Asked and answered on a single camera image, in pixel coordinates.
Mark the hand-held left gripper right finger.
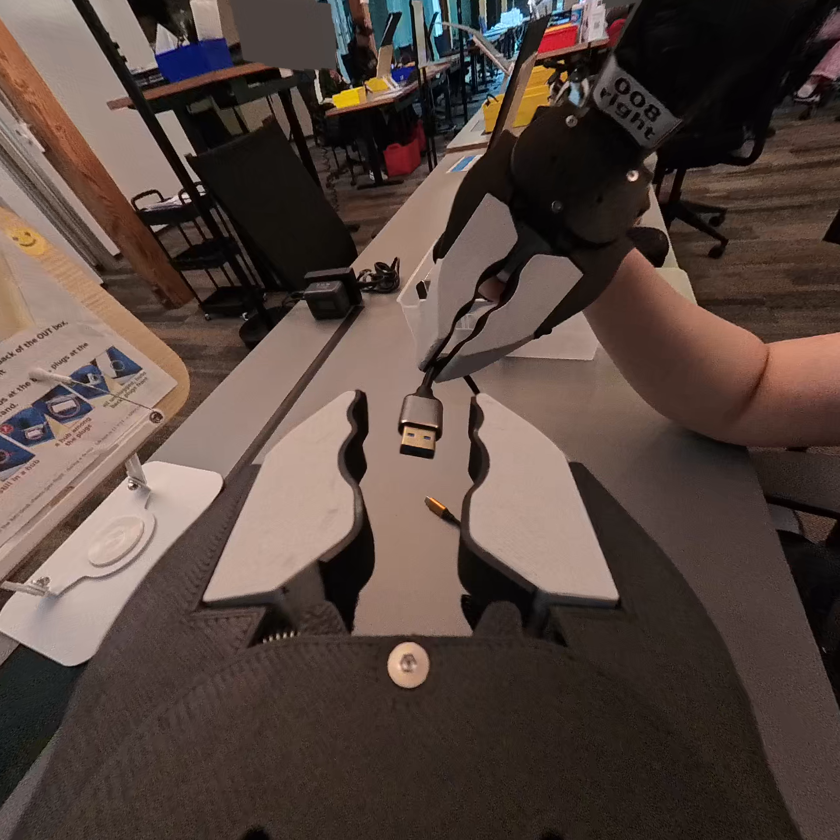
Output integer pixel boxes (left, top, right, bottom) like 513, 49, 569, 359
458, 394, 622, 632

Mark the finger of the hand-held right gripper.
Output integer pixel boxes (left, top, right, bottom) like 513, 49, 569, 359
419, 192, 521, 370
435, 252, 586, 384

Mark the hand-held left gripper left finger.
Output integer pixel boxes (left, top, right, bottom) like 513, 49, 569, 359
202, 390, 376, 611

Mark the clear plastic bin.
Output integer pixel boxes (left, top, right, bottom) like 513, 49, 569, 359
397, 246, 599, 363

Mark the usb cable grey plug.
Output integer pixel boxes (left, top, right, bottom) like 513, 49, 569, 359
397, 298, 485, 462

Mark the person's right forearm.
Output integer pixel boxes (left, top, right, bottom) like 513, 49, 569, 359
583, 248, 840, 451

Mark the red storage bin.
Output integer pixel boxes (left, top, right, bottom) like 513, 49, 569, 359
537, 23, 586, 55
383, 128, 427, 179

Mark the white stand base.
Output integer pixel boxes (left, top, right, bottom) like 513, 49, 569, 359
0, 459, 224, 668

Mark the black power adapter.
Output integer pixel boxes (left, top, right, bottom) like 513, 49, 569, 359
302, 266, 364, 322

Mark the wooden display board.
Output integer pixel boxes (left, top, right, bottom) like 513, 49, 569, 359
0, 203, 192, 581

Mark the black office chair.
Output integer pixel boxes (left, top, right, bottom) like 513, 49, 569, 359
650, 0, 840, 260

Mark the black standing panel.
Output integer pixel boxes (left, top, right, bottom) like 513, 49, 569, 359
185, 118, 359, 294

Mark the printed instruction sheet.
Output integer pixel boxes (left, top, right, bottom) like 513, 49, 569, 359
0, 210, 179, 553

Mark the black utility cart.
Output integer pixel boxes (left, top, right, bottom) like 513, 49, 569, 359
131, 184, 265, 320

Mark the wooden top desk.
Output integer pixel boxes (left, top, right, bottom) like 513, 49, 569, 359
108, 61, 324, 193

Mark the blue storage bin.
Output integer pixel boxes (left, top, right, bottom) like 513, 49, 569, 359
155, 37, 235, 84

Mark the yellow smiley sticker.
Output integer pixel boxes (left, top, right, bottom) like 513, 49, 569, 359
3, 220, 51, 258

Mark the wooden beam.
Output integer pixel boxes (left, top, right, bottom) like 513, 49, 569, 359
0, 20, 195, 311

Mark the coiled black cable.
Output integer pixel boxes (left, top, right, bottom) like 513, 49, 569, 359
357, 257, 402, 295

